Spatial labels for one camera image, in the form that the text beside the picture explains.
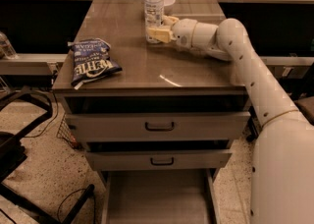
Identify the black chair frame left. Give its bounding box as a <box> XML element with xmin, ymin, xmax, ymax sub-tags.
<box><xmin>0</xmin><ymin>86</ymin><xmax>95</xmax><ymax>224</ymax></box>

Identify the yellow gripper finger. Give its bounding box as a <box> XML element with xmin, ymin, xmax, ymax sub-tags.
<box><xmin>146</xmin><ymin>26</ymin><xmax>174</xmax><ymax>43</ymax></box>
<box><xmin>163</xmin><ymin>16</ymin><xmax>179</xmax><ymax>27</ymax></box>

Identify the wire mesh basket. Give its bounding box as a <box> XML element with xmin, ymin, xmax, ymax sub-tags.
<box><xmin>56</xmin><ymin>117</ymin><xmax>81</xmax><ymax>149</ymax></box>

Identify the white ceramic bowl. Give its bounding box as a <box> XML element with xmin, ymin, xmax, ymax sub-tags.
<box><xmin>164</xmin><ymin>0</ymin><xmax>176</xmax><ymax>15</ymax></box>

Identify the clear bottle at left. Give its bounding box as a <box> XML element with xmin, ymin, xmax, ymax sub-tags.
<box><xmin>0</xmin><ymin>31</ymin><xmax>19</xmax><ymax>59</ymax></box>

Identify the clear plastic water bottle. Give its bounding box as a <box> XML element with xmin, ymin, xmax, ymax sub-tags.
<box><xmin>144</xmin><ymin>0</ymin><xmax>164</xmax><ymax>43</ymax></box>

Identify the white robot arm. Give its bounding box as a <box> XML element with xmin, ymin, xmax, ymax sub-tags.
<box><xmin>146</xmin><ymin>16</ymin><xmax>314</xmax><ymax>224</ymax></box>

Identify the grey drawer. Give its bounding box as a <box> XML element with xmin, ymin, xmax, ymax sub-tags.
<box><xmin>66</xmin><ymin>112</ymin><xmax>250</xmax><ymax>142</ymax></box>
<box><xmin>85</xmin><ymin>149</ymin><xmax>232</xmax><ymax>171</ymax></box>

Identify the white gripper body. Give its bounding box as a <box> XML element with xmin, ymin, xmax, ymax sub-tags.
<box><xmin>172</xmin><ymin>19</ymin><xmax>197</xmax><ymax>49</ymax></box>

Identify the middle grey drawer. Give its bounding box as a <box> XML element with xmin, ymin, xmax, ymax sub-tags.
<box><xmin>85</xmin><ymin>149</ymin><xmax>232</xmax><ymax>171</ymax></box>

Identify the upper grey drawer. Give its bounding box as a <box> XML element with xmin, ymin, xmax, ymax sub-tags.
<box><xmin>66</xmin><ymin>112</ymin><xmax>250</xmax><ymax>142</ymax></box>

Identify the grey drawer cabinet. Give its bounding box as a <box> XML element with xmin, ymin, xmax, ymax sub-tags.
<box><xmin>52</xmin><ymin>0</ymin><xmax>263</xmax><ymax>224</ymax></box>

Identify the open bottom drawer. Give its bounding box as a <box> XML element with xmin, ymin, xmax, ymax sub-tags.
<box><xmin>101</xmin><ymin>169</ymin><xmax>221</xmax><ymax>224</ymax></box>

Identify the black floor cable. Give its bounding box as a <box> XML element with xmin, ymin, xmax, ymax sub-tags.
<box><xmin>56</xmin><ymin>188</ymin><xmax>97</xmax><ymax>224</ymax></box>

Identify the blue chip bag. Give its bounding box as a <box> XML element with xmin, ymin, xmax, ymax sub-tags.
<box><xmin>68</xmin><ymin>38</ymin><xmax>122</xmax><ymax>89</ymax></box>

